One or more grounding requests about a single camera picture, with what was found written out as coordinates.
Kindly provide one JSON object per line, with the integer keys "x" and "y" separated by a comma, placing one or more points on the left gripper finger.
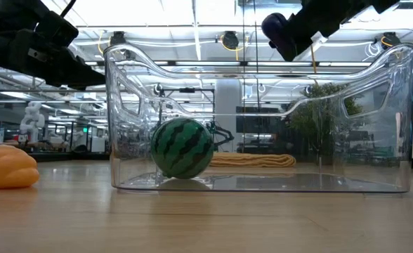
{"x": 80, "y": 74}

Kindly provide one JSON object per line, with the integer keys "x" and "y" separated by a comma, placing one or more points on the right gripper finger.
{"x": 305, "y": 31}

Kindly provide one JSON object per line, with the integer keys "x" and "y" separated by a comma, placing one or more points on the orange toy pumpkin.
{"x": 6, "y": 168}

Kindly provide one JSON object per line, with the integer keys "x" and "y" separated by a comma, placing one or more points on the green toy watermelon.
{"x": 182, "y": 147}

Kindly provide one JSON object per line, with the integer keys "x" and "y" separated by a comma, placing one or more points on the clear plastic container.
{"x": 262, "y": 182}

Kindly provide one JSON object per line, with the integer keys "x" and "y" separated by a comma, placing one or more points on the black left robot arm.
{"x": 6, "y": 14}

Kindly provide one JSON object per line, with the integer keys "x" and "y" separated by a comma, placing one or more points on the artificial green plant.
{"x": 319, "y": 123}

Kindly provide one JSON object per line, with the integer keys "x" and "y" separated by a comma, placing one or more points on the folded orange cloth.
{"x": 255, "y": 160}

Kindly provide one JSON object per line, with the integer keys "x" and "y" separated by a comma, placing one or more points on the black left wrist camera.
{"x": 57, "y": 28}

